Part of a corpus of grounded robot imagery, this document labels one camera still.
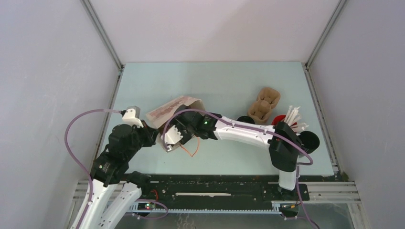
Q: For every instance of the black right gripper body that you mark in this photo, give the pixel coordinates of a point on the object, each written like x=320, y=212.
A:
x=187, y=132

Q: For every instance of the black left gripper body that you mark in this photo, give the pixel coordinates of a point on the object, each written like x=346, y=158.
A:
x=143, y=137

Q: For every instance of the paper bag orange handles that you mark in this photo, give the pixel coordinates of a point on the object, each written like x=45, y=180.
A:
x=159, y=116

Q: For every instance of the brown pulp cup carrier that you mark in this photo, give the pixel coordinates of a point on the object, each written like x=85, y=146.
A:
x=261, y=110

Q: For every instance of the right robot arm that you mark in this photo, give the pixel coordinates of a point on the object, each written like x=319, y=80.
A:
x=285, y=145

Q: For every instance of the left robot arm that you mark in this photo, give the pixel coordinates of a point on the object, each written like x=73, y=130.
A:
x=108, y=170

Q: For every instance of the red straw holder cup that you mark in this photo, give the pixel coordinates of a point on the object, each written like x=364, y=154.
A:
x=279, y=118

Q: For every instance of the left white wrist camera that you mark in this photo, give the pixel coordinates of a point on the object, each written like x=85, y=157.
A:
x=131, y=117

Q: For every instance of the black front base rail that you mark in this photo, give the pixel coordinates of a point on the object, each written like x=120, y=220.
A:
x=220, y=192

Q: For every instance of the aluminium frame rail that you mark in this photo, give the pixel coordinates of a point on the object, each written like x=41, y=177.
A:
x=94, y=18

